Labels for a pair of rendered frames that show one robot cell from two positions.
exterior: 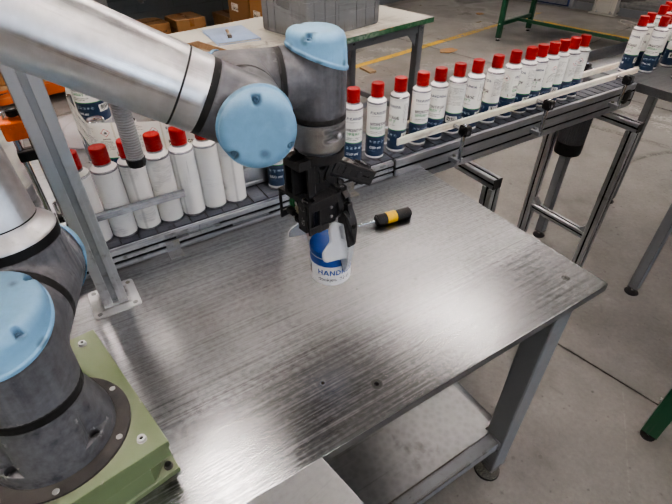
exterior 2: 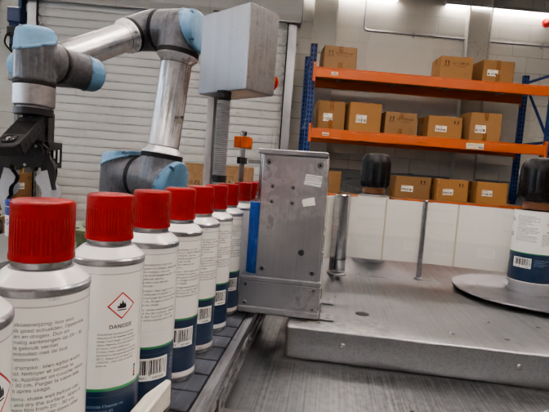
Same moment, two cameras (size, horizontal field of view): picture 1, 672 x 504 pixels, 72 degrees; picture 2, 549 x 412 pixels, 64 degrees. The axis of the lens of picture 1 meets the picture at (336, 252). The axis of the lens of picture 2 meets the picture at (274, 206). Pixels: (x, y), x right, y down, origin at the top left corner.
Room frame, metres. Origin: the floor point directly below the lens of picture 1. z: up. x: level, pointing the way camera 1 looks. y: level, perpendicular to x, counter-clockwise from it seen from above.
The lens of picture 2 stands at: (1.53, -0.34, 1.11)
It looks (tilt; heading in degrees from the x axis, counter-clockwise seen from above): 5 degrees down; 129
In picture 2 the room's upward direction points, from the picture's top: 4 degrees clockwise
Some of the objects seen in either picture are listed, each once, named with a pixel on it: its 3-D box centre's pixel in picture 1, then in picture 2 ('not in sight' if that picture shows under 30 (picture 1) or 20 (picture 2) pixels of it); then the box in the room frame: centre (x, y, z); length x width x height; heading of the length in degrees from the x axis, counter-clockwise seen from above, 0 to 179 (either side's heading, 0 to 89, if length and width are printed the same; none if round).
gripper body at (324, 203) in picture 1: (315, 185); (34, 140); (0.60, 0.03, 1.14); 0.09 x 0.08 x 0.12; 132
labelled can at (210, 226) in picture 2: not in sight; (196, 267); (1.11, 0.02, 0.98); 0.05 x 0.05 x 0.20
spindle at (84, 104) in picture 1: (83, 78); (536, 225); (1.37, 0.73, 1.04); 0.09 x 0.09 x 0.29
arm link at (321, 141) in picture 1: (320, 133); (33, 98); (0.60, 0.02, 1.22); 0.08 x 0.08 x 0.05
